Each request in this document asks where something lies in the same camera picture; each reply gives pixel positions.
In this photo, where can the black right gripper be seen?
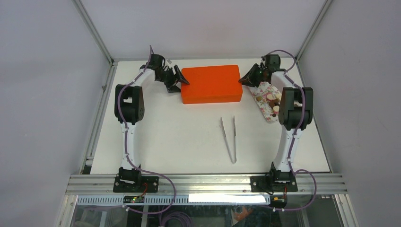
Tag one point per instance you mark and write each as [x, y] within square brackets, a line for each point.
[248, 77]

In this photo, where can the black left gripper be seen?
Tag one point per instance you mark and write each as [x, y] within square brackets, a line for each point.
[177, 77]

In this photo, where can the orange box lid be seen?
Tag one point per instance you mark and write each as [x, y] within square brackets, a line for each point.
[212, 84]

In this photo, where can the metal tongs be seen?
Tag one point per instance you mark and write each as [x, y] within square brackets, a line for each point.
[230, 144]

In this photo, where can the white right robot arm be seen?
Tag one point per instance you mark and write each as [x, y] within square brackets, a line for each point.
[295, 113]

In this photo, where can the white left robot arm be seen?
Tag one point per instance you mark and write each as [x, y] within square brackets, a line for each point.
[129, 109]

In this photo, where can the white round chocolate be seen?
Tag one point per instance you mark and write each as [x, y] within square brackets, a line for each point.
[276, 109]

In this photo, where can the floral tray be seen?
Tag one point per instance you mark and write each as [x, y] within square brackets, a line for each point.
[266, 96]

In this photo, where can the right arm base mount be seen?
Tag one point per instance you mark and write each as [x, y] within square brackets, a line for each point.
[265, 183]

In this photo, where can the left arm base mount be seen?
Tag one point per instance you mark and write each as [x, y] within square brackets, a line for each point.
[137, 185]

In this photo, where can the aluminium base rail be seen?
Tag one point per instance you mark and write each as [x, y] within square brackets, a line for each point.
[224, 189]

